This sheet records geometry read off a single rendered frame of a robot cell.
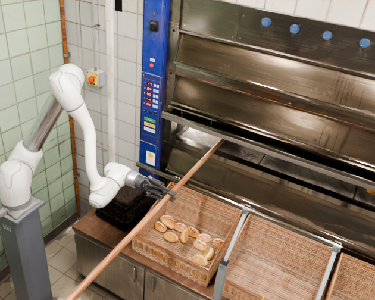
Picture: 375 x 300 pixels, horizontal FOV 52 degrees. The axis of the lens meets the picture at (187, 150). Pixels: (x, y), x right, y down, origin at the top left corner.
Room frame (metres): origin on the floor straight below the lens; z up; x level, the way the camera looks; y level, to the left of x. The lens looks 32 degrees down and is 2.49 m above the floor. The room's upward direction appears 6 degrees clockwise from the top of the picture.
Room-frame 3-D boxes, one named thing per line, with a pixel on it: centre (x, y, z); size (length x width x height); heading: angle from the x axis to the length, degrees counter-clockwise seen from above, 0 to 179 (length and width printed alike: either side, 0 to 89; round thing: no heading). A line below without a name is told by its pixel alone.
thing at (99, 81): (2.45, 0.68, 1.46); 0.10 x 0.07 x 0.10; 64
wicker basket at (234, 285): (1.59, -0.59, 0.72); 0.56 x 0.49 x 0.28; 64
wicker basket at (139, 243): (1.85, -0.05, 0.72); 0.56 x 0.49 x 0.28; 65
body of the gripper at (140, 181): (1.66, 0.21, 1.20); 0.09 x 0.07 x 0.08; 65
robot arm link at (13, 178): (1.61, 0.92, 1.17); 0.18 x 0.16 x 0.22; 10
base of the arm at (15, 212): (1.58, 0.93, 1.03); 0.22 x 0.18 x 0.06; 157
